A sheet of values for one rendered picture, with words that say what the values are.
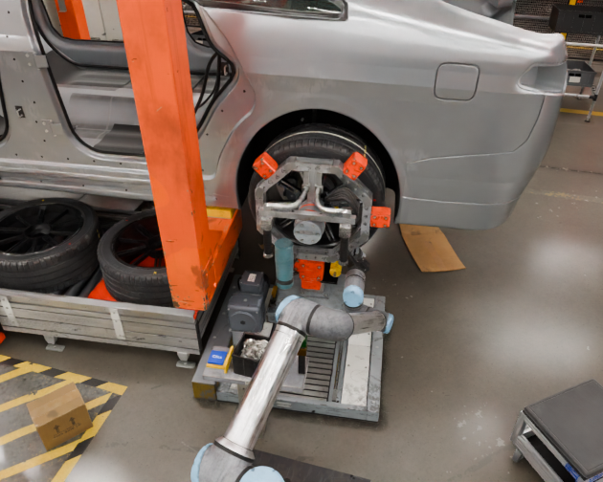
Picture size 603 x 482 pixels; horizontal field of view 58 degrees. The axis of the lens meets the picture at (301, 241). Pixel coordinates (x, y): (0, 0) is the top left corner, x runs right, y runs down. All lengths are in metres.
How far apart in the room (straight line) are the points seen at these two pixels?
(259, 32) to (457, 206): 1.18
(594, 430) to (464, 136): 1.32
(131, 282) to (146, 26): 1.38
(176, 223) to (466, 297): 1.94
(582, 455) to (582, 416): 0.19
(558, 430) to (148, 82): 2.07
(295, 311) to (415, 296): 1.57
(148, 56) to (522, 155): 1.60
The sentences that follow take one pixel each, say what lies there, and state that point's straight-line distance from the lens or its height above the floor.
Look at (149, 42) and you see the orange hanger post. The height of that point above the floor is 1.73.
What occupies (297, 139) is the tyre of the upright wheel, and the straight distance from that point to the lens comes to 2.53.
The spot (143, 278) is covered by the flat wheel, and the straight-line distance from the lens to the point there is 2.84.
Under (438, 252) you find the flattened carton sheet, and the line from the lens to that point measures 3.81.
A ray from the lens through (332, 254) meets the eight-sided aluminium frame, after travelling 2.67.
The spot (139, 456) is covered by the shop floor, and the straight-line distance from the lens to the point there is 2.77.
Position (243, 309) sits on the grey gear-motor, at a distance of 2.72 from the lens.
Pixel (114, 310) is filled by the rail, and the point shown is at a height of 0.38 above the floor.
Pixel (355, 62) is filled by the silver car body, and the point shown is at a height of 1.53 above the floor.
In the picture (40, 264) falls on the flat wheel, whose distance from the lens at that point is 3.15.
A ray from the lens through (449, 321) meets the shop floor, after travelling 3.32.
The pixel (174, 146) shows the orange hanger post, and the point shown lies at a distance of 2.09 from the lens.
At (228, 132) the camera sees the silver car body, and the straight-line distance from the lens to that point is 2.62.
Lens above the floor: 2.27
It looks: 36 degrees down
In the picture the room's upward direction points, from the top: straight up
